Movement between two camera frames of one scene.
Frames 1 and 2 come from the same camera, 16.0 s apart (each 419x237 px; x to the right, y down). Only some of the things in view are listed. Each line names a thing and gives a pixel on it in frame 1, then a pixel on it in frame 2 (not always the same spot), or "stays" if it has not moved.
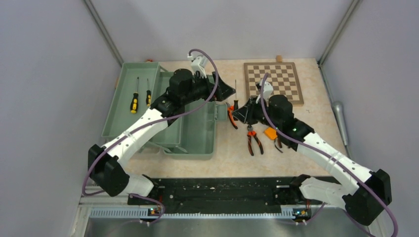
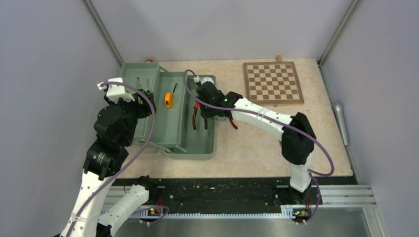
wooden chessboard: x=282 y=76 stays
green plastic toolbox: x=191 y=135 stays
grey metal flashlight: x=338 y=107 stays
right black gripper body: x=254 y=116 to x=207 y=112
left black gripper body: x=201 y=89 to x=136 y=109
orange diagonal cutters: x=252 y=133 to x=196 y=105
